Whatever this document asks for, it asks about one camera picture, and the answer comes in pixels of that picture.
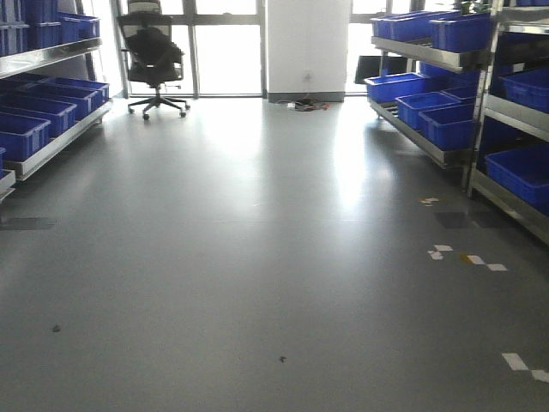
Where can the near right steel rack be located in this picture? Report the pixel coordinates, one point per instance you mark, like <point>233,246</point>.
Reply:
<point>508,162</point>

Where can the flow rack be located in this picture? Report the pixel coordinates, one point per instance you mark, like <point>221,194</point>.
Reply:
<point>424,54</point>
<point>41,113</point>

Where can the black office chair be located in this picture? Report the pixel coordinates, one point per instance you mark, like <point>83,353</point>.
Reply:
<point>154,58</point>

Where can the left flow rack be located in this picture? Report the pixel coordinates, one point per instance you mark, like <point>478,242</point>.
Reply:
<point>41,113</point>

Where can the right flow rack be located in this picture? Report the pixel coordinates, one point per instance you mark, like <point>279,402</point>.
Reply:
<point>424,54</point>

